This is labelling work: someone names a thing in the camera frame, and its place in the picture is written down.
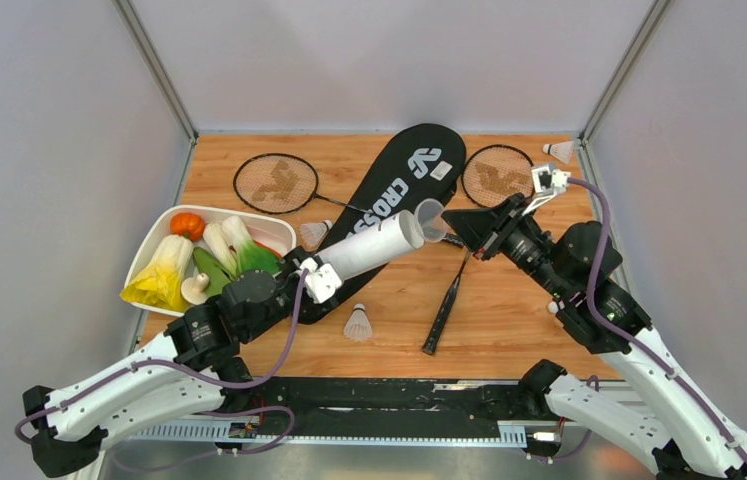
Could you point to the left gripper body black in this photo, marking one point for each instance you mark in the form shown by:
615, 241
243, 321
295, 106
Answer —
290, 263

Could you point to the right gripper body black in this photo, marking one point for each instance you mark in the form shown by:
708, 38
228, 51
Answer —
511, 221

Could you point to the clear plastic tube lid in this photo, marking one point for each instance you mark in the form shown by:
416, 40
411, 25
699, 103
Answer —
428, 216

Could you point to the white shuttlecock tube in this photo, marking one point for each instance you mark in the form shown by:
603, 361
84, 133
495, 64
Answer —
397, 235

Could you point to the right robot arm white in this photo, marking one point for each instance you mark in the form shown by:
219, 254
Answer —
683, 435

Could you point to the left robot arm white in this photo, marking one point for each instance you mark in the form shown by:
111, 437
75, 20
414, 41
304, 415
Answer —
191, 367

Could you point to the right badminton racket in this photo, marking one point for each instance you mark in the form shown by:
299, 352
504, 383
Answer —
491, 175

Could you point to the badminton racket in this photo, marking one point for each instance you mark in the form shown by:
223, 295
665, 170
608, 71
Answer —
491, 175
278, 183

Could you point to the left badminton racket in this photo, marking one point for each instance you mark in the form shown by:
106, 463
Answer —
278, 183

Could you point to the white plastic tray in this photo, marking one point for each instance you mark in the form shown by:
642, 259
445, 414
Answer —
272, 233

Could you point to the shuttlecock beside tray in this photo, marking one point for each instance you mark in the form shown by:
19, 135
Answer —
313, 233

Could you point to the green bok choy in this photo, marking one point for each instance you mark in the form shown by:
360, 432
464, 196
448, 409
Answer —
249, 254

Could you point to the black racket bag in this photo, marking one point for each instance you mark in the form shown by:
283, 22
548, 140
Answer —
420, 162

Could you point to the white bok choy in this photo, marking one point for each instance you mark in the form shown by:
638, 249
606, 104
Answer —
220, 247

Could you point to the white mushroom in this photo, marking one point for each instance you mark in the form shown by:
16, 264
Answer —
193, 289

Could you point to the small orange pumpkin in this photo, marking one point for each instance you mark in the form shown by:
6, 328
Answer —
188, 225

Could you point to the yellow napa cabbage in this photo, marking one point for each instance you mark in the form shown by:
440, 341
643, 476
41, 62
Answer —
158, 284

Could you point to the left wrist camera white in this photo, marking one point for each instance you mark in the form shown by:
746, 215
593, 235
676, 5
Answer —
321, 281

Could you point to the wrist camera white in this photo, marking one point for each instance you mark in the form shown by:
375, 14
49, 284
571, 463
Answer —
548, 182
321, 281

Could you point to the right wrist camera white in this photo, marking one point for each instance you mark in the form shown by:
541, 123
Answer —
548, 182

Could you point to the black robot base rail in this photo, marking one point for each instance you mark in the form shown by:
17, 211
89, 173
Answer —
390, 408

